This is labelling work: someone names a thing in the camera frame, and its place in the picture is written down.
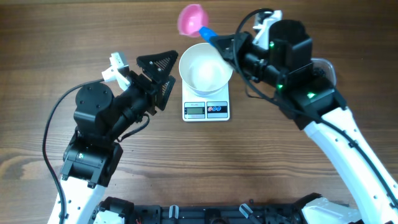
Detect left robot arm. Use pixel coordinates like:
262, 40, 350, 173
49, 50, 178, 223

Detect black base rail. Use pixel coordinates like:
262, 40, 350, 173
93, 194, 361, 224

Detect white digital kitchen scale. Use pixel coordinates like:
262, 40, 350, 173
182, 83, 230, 122

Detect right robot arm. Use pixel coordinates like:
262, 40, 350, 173
207, 20, 397, 223

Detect clear plastic bean container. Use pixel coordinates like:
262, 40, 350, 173
312, 58, 336, 86

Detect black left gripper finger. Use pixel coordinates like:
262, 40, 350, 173
155, 76, 176, 111
136, 50, 178, 83

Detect black beans in container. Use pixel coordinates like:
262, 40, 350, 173
313, 68, 325, 77

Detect white bowl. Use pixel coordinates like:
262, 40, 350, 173
178, 43, 233, 95

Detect pink scoop blue handle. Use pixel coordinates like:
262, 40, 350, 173
177, 4, 217, 47

